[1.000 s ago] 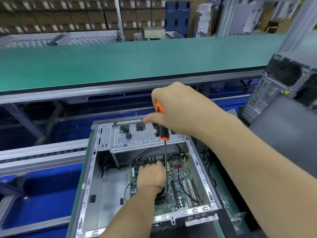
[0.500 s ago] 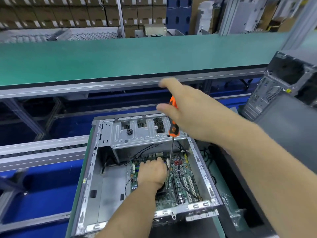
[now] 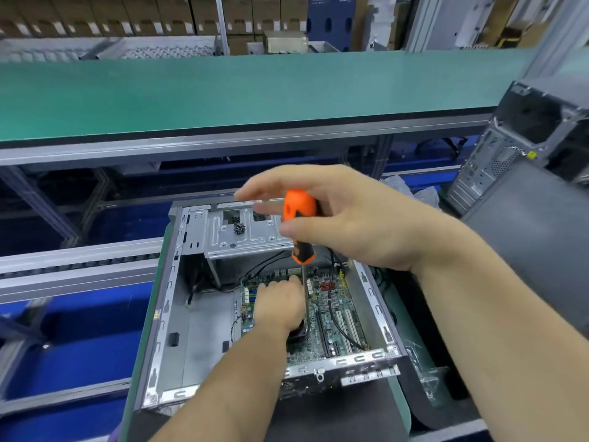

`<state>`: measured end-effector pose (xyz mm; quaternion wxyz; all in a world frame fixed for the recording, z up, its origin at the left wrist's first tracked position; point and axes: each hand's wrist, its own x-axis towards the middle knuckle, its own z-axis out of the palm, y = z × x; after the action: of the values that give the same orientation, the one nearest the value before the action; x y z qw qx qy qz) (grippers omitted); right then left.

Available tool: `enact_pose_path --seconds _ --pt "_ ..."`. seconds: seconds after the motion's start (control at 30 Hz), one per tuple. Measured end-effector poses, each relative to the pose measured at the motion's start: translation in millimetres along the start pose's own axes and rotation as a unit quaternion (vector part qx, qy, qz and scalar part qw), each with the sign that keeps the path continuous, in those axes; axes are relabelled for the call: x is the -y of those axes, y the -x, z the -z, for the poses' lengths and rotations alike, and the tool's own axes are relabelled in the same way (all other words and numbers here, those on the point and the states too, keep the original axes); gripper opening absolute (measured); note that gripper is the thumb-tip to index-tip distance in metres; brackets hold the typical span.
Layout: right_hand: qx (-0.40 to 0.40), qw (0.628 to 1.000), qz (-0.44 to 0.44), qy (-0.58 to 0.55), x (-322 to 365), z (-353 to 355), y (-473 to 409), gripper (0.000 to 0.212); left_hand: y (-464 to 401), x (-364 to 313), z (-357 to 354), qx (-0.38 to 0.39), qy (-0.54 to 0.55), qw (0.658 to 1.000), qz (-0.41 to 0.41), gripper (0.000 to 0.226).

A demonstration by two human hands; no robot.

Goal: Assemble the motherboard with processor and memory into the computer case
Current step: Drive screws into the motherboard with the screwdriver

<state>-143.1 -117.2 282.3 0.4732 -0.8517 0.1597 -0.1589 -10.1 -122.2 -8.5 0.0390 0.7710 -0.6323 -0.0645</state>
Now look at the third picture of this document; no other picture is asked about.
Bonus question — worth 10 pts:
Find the person's left hand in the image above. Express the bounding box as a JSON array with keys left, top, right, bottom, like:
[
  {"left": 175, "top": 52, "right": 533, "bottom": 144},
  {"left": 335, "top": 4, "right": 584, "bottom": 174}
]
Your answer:
[{"left": 253, "top": 274, "right": 307, "bottom": 336}]

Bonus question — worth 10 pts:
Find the person's right hand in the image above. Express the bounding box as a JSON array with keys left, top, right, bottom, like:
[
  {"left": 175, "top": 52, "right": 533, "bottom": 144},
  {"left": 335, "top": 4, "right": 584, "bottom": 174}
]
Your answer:
[{"left": 234, "top": 163, "right": 471, "bottom": 276}]

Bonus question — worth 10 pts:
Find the green motherboard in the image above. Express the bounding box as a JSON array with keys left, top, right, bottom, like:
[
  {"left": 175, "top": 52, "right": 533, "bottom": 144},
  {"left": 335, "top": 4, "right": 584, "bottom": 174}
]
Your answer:
[{"left": 232, "top": 262, "right": 371, "bottom": 366}]

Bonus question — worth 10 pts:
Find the orange handled screwdriver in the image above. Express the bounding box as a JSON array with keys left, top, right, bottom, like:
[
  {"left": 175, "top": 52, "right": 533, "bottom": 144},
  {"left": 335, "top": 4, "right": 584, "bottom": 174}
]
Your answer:
[{"left": 282, "top": 189, "right": 318, "bottom": 328}]

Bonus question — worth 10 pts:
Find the black and silver computer case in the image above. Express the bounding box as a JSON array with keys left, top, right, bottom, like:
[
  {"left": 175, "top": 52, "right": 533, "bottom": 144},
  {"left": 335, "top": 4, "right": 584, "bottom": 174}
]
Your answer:
[{"left": 129, "top": 200, "right": 412, "bottom": 416}]

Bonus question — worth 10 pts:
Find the person's right forearm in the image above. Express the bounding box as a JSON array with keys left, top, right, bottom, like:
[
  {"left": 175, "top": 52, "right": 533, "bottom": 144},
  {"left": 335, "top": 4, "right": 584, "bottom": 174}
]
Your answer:
[{"left": 414, "top": 235, "right": 589, "bottom": 442}]

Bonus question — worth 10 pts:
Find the person's left forearm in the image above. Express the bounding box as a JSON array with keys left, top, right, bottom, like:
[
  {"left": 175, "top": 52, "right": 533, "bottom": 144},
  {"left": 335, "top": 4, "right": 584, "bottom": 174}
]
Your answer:
[{"left": 147, "top": 317, "right": 296, "bottom": 442}]

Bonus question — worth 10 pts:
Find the grey computer tower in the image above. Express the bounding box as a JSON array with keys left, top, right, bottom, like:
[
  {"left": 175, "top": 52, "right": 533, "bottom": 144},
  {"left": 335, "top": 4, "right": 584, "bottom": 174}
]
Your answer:
[{"left": 442, "top": 78, "right": 589, "bottom": 215}]

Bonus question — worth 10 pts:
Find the dark grey case side panel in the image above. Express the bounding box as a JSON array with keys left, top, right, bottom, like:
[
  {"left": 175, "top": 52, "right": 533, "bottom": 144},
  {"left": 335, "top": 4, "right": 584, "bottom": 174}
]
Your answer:
[{"left": 460, "top": 161, "right": 589, "bottom": 337}]

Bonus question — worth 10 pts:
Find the white bubble wrap bag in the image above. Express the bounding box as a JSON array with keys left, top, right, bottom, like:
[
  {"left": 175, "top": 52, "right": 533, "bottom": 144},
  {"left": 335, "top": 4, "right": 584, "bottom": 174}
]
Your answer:
[{"left": 382, "top": 174, "right": 444, "bottom": 210}]

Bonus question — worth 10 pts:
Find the green conveyor belt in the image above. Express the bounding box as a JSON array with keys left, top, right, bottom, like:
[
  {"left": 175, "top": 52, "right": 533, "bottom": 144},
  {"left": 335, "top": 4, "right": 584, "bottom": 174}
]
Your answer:
[{"left": 0, "top": 45, "right": 563, "bottom": 144}]

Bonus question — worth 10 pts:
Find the stack of cardboard boxes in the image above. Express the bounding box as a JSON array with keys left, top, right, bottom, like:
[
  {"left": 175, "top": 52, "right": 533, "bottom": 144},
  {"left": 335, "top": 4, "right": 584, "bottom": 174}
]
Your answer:
[{"left": 0, "top": 0, "right": 314, "bottom": 37}]

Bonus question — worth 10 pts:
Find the aluminium roller conveyor rail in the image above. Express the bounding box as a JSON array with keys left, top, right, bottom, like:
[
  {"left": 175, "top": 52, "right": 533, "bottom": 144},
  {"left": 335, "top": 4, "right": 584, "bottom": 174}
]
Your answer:
[{"left": 0, "top": 236, "right": 167, "bottom": 306}]

